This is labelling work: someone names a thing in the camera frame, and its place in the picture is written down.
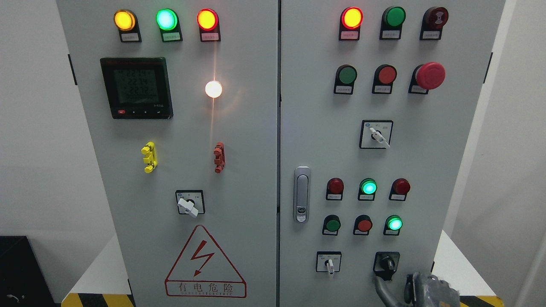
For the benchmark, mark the white handle selector switch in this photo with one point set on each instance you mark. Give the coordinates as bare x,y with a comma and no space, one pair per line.
190,202

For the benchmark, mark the dark green indicator light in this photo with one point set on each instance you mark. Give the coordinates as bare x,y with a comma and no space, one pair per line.
392,23

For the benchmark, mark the red terminal connector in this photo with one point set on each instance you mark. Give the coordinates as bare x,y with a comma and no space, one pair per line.
219,157

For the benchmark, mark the dark red indicator light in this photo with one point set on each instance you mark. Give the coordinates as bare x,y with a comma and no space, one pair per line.
334,189

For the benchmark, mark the green lit indicator lower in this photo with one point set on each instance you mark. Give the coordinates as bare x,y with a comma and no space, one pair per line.
393,225

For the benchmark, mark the black rotary knob switch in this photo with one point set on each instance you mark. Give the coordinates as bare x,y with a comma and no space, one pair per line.
386,264

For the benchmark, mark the grey electrical cabinet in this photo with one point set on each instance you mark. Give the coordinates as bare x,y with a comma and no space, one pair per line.
277,61

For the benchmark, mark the dark red indicator right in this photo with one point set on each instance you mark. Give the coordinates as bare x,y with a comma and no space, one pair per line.
399,189

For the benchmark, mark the silver cabinet door latch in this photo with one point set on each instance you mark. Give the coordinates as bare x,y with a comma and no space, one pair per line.
301,182

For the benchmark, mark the red push button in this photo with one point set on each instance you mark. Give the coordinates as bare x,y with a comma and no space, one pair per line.
362,225
384,78

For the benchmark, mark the green push button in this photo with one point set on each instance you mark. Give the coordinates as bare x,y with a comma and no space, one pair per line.
331,225
344,80

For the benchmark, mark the red lit light right door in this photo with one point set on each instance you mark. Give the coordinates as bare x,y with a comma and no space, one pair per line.
351,20

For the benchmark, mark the red emergency stop button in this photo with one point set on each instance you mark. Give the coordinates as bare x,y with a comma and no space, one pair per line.
426,77

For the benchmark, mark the yellow indicator light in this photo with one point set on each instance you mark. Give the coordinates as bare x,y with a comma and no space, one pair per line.
127,25

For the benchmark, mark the green lit indicator middle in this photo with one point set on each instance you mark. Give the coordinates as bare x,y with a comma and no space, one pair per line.
367,190

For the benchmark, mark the white selector switch upper right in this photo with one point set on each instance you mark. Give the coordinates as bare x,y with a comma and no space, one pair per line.
375,134

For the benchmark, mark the red push button lower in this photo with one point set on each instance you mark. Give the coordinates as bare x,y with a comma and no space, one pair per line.
362,225

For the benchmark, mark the red high voltage warning sticker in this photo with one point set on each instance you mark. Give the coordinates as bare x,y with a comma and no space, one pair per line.
203,269

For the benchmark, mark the green push button lower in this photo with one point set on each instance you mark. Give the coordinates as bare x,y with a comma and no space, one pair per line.
331,225

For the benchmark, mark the yellow terminal connector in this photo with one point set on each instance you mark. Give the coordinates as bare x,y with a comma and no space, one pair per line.
150,157

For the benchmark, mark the black box bottom left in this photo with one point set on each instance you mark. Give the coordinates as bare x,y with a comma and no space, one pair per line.
21,281

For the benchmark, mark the small white selector switch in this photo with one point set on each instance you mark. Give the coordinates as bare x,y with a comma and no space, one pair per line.
328,262

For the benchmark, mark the red lit indicator light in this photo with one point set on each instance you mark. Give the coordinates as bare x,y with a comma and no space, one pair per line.
209,25

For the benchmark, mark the black digital power meter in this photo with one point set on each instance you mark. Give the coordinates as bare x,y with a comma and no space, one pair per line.
137,88

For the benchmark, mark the green lit indicator light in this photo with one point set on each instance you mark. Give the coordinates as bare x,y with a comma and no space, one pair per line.
169,26

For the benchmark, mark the white lit indicator light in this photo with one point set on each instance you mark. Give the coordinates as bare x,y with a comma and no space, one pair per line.
214,89

